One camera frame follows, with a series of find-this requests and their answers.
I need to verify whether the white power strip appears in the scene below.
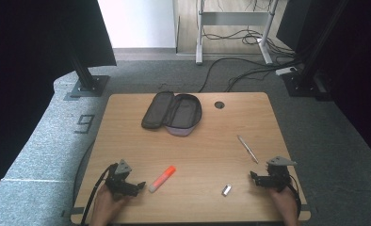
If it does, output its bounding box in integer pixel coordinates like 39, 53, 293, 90
275, 66, 298, 76

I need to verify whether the black metal stand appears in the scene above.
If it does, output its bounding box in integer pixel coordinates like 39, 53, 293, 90
69, 46, 110, 98
282, 0, 347, 102

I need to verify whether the person's right hand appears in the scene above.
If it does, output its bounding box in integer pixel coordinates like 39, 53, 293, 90
269, 187, 299, 219

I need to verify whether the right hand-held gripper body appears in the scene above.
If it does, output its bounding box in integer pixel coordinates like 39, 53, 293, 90
262, 155, 298, 193

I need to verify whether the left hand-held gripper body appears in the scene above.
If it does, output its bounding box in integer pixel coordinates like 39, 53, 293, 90
105, 159, 137, 200

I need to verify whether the tangle of cables under desk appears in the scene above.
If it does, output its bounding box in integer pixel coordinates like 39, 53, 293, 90
202, 27, 296, 58

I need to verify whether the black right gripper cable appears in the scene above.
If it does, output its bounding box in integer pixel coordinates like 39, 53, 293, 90
287, 174, 302, 218

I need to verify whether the black floor cable bundle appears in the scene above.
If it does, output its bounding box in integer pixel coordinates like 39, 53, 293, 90
225, 64, 304, 93

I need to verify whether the orange highlighter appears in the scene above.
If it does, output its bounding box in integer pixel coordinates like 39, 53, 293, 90
148, 165, 177, 193

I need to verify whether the black curtain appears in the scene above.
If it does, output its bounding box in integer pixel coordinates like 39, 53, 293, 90
0, 0, 118, 205
276, 0, 371, 168

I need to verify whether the white panel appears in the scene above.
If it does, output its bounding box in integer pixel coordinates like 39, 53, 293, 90
97, 0, 177, 49

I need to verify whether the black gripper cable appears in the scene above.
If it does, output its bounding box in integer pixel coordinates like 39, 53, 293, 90
287, 174, 302, 218
80, 163, 119, 226

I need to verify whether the person's left hand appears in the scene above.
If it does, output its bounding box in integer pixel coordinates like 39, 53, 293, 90
92, 185, 131, 222

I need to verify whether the small silver cap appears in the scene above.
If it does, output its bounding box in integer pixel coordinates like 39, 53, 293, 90
221, 184, 233, 198

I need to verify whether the silver pen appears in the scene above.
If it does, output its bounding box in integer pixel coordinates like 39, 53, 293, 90
236, 135, 260, 165

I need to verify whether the dark grey pencil case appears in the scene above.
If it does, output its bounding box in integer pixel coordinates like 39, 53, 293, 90
140, 90, 203, 137

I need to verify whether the white desk frame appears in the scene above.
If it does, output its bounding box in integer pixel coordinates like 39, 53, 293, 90
195, 0, 281, 66

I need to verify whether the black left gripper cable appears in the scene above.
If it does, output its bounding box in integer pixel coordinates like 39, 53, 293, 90
80, 163, 119, 226

